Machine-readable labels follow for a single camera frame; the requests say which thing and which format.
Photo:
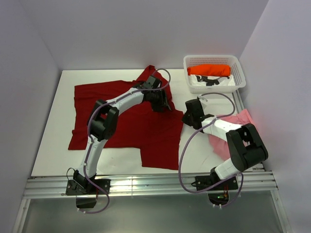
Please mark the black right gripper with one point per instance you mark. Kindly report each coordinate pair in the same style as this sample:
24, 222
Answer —
185, 120

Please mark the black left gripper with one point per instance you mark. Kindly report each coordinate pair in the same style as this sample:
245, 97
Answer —
163, 102

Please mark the dark red t shirt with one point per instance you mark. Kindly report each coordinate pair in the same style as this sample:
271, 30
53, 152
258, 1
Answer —
156, 134

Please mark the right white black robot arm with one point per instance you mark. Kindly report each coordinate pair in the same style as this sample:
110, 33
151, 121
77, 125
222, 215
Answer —
245, 145

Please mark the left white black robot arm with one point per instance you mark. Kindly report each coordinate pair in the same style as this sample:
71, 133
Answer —
103, 121

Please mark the white black printed t shirt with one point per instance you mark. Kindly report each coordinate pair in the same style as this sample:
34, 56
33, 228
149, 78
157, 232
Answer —
206, 81

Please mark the white plastic basket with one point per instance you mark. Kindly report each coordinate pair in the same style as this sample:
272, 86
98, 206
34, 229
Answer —
232, 61

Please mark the rolled orange t shirt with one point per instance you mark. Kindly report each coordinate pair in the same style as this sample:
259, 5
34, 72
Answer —
209, 70

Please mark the pink t shirt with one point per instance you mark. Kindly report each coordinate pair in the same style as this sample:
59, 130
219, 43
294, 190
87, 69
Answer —
220, 147

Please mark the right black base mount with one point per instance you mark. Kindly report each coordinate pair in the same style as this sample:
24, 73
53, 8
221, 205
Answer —
221, 197

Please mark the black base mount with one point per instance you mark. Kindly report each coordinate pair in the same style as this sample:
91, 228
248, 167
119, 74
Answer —
221, 197
86, 194

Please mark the aluminium rail frame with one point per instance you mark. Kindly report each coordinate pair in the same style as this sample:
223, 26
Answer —
124, 168

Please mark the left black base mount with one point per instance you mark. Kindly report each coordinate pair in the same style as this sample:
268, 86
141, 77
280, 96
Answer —
86, 194

